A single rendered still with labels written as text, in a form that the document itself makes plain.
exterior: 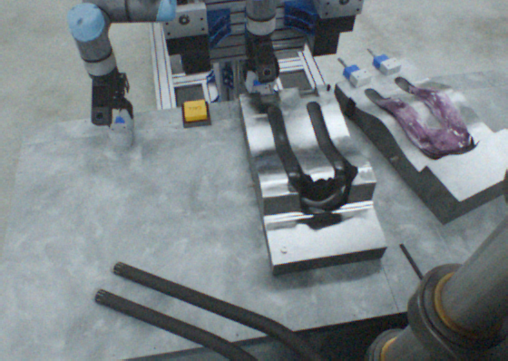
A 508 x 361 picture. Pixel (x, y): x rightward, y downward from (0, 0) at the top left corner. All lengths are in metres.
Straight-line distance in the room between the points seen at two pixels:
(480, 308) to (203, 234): 0.74
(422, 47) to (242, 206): 2.11
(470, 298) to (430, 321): 0.07
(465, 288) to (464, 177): 0.70
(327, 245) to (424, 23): 2.40
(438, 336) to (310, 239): 0.55
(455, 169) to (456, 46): 2.01
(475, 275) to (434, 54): 2.59
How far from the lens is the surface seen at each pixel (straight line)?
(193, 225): 1.11
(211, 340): 0.92
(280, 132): 1.17
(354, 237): 1.04
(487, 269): 0.44
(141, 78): 2.71
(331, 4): 1.49
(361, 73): 1.36
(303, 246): 1.02
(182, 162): 1.22
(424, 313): 0.53
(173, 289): 0.97
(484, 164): 1.20
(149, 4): 1.11
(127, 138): 1.27
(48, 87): 2.84
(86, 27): 1.05
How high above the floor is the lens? 1.76
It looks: 54 degrees down
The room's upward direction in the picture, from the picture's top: 1 degrees counter-clockwise
